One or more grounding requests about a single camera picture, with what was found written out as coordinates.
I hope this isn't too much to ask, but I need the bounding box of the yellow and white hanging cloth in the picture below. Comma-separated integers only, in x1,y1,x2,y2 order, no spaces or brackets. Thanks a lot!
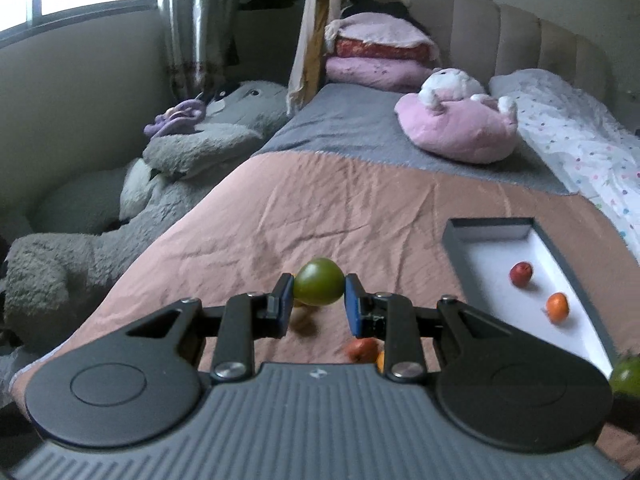
286,0,343,116

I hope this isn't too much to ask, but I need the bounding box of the pink rabbit plush cushion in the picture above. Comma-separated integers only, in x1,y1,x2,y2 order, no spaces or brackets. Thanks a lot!
394,66,519,164

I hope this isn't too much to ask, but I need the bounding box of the black and white plush toy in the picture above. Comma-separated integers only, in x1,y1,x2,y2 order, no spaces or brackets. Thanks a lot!
340,0,416,28

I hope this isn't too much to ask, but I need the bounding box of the grey blanket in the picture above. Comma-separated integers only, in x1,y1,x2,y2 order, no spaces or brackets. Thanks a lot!
255,82,571,196

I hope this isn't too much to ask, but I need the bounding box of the patterned curtain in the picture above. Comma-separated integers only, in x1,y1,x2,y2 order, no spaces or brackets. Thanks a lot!
160,0,238,101

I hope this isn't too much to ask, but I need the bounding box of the pink dotted bed cover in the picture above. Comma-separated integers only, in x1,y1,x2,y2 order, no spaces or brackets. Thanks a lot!
10,152,640,466

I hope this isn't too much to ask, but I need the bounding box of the red apple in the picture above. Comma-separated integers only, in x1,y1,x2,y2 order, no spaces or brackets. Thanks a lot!
509,261,535,289

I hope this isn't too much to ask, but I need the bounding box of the red floral pillow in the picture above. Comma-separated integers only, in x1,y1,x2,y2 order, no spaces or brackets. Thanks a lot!
334,37,433,61

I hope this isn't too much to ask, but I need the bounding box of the large tangerine with stem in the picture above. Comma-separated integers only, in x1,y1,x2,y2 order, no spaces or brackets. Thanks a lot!
346,337,383,365

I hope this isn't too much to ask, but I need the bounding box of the black cloth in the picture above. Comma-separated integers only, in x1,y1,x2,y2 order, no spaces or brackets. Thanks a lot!
239,0,299,12

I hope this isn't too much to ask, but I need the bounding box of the small green plum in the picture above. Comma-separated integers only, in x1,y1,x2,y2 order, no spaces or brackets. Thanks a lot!
292,257,347,307

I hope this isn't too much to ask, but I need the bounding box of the grey box with white inside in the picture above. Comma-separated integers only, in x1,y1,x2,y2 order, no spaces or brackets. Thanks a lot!
442,216,623,381

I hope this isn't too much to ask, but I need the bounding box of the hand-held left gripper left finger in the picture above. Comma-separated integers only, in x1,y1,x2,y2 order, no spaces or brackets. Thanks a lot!
124,272,296,383

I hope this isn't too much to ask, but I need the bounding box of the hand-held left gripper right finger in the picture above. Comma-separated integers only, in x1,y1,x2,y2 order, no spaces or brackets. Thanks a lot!
344,272,518,383

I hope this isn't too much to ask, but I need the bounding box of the green tomato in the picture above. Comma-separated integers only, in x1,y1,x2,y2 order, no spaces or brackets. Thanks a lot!
609,355,640,397

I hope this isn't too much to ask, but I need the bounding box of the beige padded headboard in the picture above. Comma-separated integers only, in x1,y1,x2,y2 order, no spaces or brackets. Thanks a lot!
345,0,613,106

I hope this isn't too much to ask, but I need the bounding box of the purple plush toy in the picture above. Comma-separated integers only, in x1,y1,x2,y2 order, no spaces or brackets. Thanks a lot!
143,99,207,137

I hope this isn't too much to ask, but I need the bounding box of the large grey plush toy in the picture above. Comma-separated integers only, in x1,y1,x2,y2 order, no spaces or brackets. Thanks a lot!
0,80,291,356

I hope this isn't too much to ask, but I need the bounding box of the white polka dot duvet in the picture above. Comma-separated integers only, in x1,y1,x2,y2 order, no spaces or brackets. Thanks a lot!
487,67,640,256

